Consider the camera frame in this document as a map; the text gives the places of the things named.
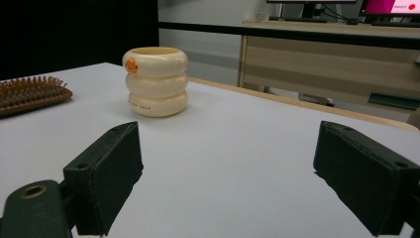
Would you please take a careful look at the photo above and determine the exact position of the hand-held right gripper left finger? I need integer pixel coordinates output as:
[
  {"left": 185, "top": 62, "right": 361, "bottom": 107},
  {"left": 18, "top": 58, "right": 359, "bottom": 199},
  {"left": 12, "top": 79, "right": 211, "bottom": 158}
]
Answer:
[{"left": 62, "top": 121, "right": 145, "bottom": 236}]

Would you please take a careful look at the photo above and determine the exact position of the black computer monitor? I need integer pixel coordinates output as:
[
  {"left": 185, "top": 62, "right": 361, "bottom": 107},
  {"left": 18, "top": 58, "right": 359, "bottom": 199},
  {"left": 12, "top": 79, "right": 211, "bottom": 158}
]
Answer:
[{"left": 266, "top": 0, "right": 359, "bottom": 20}]

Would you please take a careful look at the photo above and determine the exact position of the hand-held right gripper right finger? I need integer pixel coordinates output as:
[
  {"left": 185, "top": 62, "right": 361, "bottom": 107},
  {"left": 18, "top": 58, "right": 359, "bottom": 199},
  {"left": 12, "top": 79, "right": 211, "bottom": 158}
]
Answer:
[{"left": 312, "top": 120, "right": 420, "bottom": 237}]

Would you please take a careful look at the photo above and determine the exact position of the light wooden desk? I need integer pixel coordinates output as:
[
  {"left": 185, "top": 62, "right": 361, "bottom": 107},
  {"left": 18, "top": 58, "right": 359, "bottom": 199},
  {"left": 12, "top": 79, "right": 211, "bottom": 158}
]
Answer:
[{"left": 238, "top": 19, "right": 420, "bottom": 130}]

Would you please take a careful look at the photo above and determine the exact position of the dark green flat object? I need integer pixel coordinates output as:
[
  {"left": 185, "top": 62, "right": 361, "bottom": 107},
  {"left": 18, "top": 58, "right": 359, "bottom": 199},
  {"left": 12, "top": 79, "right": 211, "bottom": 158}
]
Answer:
[{"left": 367, "top": 91, "right": 420, "bottom": 111}]

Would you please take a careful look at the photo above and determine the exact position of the wooden bristle hairbrush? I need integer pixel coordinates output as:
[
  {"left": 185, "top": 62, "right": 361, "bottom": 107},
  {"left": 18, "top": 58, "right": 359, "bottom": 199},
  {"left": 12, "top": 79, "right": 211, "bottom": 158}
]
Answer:
[{"left": 0, "top": 75, "right": 73, "bottom": 117}]

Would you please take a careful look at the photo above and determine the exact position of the cream ribbed round holder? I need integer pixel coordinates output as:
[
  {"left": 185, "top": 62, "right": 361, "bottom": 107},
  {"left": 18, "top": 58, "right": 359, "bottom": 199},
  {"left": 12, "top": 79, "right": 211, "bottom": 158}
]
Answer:
[{"left": 122, "top": 46, "right": 189, "bottom": 118}]

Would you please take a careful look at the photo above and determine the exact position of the black keyboard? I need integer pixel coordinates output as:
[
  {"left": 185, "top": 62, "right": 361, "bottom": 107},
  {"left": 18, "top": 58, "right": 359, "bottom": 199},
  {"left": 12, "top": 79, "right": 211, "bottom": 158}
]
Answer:
[
  {"left": 369, "top": 20, "right": 420, "bottom": 29},
  {"left": 268, "top": 15, "right": 329, "bottom": 24}
]

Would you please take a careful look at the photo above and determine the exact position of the monitor with pink screen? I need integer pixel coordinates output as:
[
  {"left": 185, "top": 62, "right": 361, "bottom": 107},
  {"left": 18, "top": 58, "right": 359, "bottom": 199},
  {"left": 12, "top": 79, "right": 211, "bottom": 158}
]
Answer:
[{"left": 359, "top": 0, "right": 420, "bottom": 18}]

